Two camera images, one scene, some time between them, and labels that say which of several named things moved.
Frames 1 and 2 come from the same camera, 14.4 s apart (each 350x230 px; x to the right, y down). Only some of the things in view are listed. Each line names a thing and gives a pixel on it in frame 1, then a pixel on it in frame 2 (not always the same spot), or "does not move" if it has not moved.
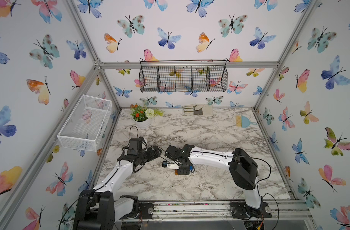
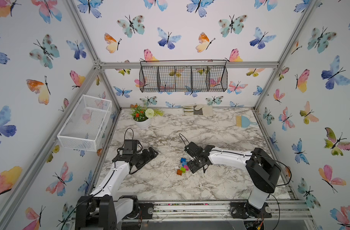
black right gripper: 182,172 to 192,167
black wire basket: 175,75 does not move
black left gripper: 151,156 does not move
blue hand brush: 243,121 does not move
